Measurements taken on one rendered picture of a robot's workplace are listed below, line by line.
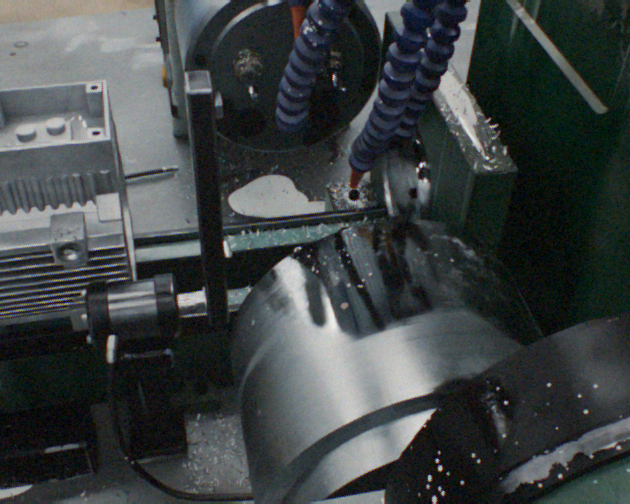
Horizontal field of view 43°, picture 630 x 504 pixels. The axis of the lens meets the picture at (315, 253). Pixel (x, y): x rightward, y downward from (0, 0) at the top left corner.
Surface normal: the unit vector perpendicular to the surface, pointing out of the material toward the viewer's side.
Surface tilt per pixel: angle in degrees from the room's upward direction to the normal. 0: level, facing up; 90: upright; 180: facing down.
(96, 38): 0
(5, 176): 90
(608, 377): 22
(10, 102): 90
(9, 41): 0
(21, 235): 0
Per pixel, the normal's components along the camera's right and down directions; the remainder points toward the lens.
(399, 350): -0.13, -0.70
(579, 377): -0.35, -0.62
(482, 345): 0.25, -0.73
